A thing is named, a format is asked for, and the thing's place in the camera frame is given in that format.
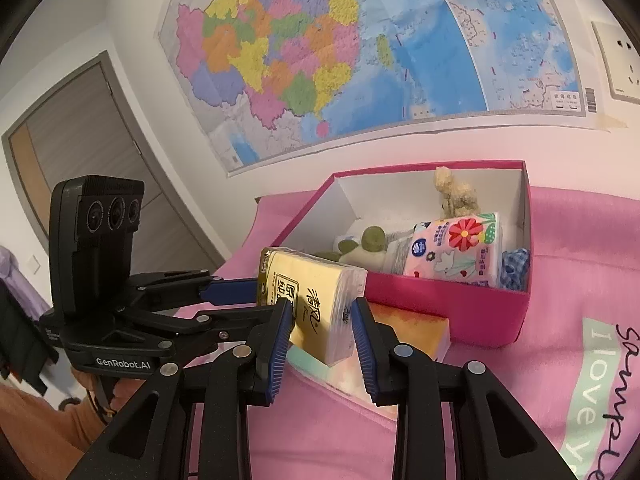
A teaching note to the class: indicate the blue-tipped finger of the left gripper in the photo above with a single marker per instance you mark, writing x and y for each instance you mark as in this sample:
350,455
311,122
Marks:
221,291

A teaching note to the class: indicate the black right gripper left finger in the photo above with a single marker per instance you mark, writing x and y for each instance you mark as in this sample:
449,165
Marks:
194,418

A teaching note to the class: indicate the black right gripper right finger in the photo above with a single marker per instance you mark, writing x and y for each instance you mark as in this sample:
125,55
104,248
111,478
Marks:
494,437

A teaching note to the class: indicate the yellow tissue pack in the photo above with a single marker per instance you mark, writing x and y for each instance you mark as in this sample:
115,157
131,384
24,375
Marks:
321,291

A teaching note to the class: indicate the blue gingham scrunchie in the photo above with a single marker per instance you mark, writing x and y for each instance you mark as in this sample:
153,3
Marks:
514,269

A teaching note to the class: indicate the floral tissue pack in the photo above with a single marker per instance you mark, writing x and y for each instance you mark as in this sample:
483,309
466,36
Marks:
463,250

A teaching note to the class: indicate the beige plush bear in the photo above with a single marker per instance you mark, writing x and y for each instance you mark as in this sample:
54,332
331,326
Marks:
459,198

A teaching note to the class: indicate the white printed wipes packet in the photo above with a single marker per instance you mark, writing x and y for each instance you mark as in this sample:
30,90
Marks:
397,251

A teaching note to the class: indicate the orange sleeve forearm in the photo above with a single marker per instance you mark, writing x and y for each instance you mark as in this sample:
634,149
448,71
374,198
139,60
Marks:
40,442

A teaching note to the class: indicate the left hand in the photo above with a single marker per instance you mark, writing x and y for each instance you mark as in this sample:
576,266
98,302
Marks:
105,398

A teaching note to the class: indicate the purple cloth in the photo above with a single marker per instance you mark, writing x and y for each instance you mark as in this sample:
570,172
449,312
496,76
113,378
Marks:
25,294

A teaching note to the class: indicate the pink tablecloth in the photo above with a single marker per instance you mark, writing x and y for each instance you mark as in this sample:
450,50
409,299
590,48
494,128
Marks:
574,366

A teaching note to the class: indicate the pastel tissue box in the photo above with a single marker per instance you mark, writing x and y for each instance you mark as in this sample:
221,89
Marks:
368,377

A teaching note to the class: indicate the grey brown door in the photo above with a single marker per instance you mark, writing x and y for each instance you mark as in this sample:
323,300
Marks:
84,125

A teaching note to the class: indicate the pink storage box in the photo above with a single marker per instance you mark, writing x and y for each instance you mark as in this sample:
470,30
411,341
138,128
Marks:
397,198

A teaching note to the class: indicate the colourful wall map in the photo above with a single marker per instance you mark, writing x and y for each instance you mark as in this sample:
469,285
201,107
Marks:
268,79

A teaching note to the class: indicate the white wall socket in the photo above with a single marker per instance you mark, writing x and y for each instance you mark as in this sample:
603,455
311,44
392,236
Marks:
621,60

